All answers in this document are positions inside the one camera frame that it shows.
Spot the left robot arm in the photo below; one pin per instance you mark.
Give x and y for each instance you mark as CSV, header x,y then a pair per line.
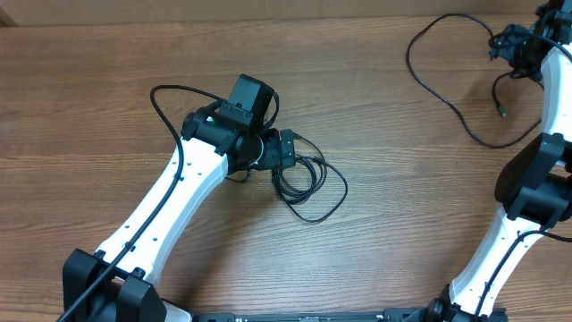
x,y
118,281

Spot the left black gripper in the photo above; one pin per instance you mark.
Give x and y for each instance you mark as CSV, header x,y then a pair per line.
x,y
274,157

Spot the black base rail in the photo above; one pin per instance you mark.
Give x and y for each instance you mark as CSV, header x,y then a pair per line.
x,y
387,315

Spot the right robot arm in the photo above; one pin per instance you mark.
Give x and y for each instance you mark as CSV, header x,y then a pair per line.
x,y
531,198

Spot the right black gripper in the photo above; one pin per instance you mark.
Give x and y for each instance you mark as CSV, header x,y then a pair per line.
x,y
501,41

